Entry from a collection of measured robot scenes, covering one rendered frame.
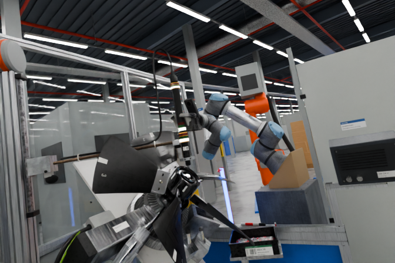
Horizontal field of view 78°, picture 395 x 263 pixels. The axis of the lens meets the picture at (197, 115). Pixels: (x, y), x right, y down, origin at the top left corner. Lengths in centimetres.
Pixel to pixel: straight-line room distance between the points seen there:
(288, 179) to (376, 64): 161
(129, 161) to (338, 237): 100
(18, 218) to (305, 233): 127
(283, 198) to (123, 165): 96
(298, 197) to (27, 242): 129
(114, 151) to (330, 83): 227
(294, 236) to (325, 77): 177
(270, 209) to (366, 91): 161
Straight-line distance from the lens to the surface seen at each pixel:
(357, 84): 278
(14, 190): 128
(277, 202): 158
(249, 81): 496
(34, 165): 125
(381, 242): 298
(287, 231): 144
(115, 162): 95
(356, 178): 131
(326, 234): 140
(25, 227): 129
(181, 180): 99
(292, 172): 157
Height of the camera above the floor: 133
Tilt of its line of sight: 7 degrees up
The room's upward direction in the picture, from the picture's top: 10 degrees counter-clockwise
